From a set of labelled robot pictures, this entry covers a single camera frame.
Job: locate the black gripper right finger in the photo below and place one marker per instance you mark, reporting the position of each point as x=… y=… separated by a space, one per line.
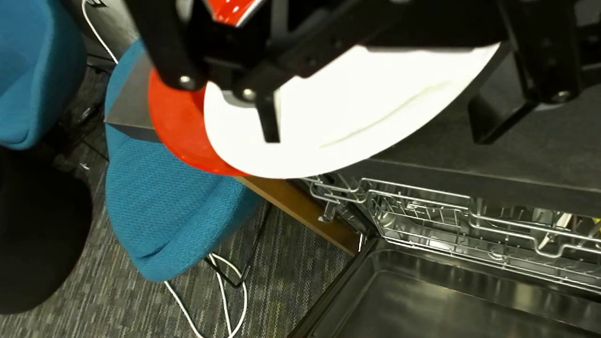
x=545 y=57

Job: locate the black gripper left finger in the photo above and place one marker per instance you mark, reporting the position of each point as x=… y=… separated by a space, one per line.
x=175 y=44

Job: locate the white plate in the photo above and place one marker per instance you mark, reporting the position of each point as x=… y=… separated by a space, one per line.
x=349 y=119

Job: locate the red plate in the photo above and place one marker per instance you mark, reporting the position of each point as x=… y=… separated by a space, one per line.
x=178 y=125

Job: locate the teal chair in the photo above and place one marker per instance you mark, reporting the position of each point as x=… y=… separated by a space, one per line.
x=30 y=69
x=169 y=208

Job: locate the wooden cabinet side panel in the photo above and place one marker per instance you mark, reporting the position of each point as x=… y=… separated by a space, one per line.
x=301 y=209

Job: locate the steel dishwasher door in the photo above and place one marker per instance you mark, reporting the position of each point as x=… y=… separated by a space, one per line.
x=451 y=307

